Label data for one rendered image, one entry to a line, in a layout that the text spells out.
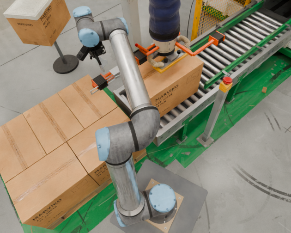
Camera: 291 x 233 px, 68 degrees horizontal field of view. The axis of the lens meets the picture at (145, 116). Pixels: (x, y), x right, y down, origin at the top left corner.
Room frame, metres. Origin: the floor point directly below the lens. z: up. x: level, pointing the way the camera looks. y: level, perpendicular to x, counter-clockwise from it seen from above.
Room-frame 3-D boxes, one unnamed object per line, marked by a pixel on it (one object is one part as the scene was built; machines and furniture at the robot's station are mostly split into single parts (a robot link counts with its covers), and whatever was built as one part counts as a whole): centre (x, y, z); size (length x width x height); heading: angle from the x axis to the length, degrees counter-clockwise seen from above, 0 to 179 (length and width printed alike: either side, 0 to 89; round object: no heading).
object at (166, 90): (1.35, -0.20, 0.75); 0.60 x 0.40 x 0.40; 122
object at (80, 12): (1.03, 0.25, 1.66); 0.10 x 0.09 x 0.12; 11
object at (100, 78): (1.02, 0.28, 1.21); 0.08 x 0.07 x 0.05; 124
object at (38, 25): (2.59, 1.12, 0.82); 0.60 x 0.40 x 0.40; 161
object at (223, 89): (1.04, -0.65, 0.50); 0.07 x 0.07 x 1.00; 33
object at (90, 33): (0.92, 0.22, 1.66); 0.12 x 0.12 x 0.09; 11
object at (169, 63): (1.28, -0.27, 1.10); 0.34 x 0.10 x 0.05; 124
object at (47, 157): (1.03, 0.82, 0.34); 1.20 x 1.00 x 0.40; 123
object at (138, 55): (1.21, -0.01, 1.21); 0.10 x 0.08 x 0.06; 34
